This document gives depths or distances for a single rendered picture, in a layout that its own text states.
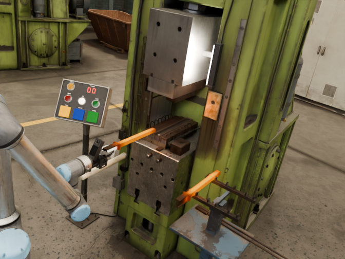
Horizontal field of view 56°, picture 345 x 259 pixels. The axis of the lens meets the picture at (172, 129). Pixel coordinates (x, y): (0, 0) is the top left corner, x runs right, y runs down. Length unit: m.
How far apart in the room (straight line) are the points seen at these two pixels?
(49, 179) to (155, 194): 1.02
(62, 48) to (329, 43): 5.16
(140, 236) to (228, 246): 0.90
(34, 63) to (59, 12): 1.07
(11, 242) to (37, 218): 1.44
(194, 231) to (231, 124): 0.67
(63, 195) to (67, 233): 1.37
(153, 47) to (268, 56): 0.75
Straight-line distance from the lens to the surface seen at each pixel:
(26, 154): 1.34
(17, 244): 1.56
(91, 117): 2.29
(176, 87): 2.01
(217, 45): 1.94
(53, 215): 3.02
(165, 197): 2.24
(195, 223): 1.98
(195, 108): 2.51
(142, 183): 2.32
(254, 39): 1.89
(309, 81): 7.28
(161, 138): 2.15
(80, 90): 2.36
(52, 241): 2.79
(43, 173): 1.41
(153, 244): 2.56
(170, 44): 1.97
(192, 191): 1.74
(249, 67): 1.92
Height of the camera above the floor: 1.94
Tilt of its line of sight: 25 degrees down
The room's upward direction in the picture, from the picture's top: 9 degrees clockwise
